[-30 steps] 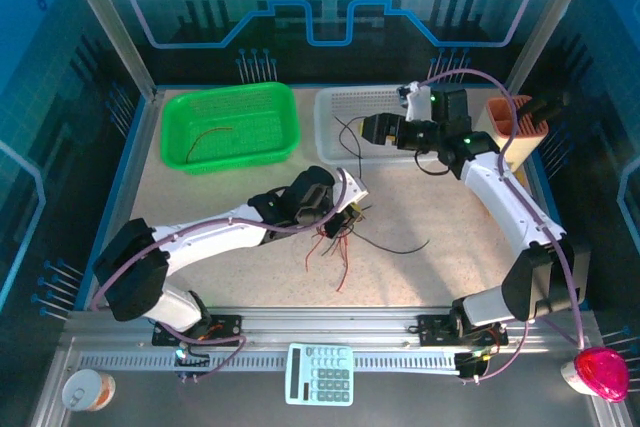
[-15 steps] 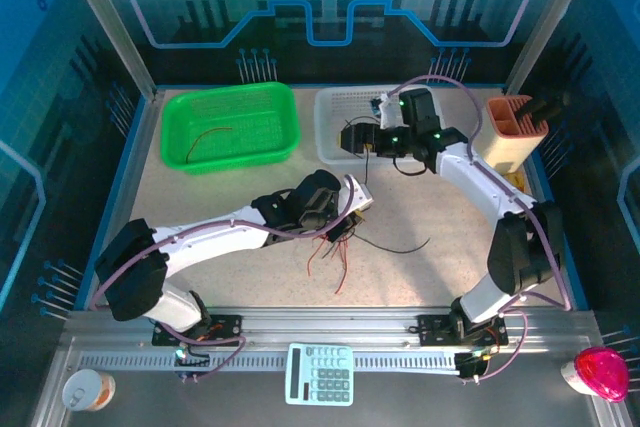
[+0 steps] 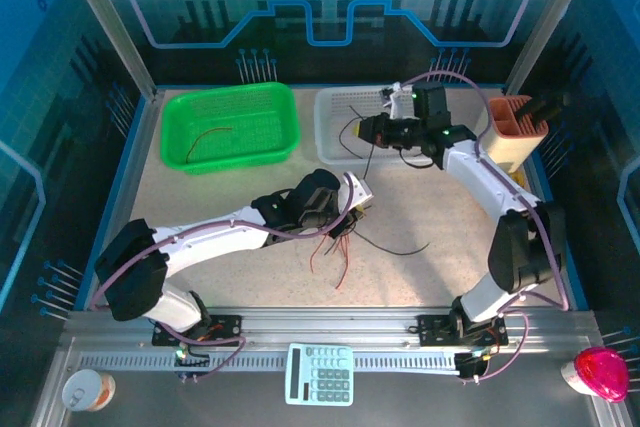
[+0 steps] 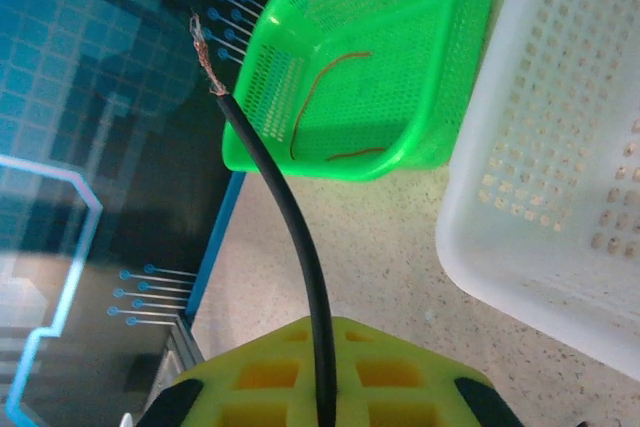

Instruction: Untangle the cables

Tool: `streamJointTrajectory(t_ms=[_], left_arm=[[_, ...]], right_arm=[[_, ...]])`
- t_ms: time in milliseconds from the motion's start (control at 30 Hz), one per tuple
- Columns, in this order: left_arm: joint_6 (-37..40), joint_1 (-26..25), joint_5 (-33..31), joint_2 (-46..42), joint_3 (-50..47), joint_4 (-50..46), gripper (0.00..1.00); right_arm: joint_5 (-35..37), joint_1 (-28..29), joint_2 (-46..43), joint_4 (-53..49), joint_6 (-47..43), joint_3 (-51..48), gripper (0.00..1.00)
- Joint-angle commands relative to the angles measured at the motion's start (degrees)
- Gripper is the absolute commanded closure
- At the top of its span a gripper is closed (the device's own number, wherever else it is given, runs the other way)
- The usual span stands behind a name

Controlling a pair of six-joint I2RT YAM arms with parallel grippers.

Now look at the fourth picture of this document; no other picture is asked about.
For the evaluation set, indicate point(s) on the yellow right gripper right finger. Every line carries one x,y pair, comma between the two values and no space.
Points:
440,387

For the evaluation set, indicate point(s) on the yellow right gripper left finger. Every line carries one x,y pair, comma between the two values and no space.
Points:
210,387

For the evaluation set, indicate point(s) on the white plastic basket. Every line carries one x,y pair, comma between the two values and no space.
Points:
457,247

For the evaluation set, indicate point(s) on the green plastic basket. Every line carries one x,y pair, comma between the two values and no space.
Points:
350,169

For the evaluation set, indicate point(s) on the aluminium table side rail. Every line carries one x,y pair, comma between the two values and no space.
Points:
182,347

